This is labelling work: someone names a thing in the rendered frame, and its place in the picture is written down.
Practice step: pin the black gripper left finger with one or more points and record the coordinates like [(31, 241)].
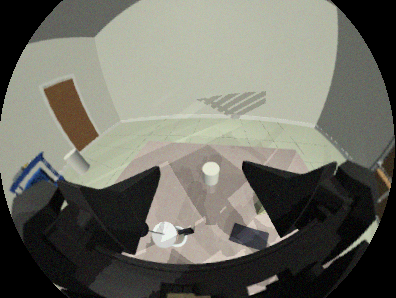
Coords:
[(121, 209)]

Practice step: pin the glass french press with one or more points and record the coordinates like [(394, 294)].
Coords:
[(166, 235)]

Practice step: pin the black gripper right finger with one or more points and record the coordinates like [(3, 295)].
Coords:
[(285, 195)]

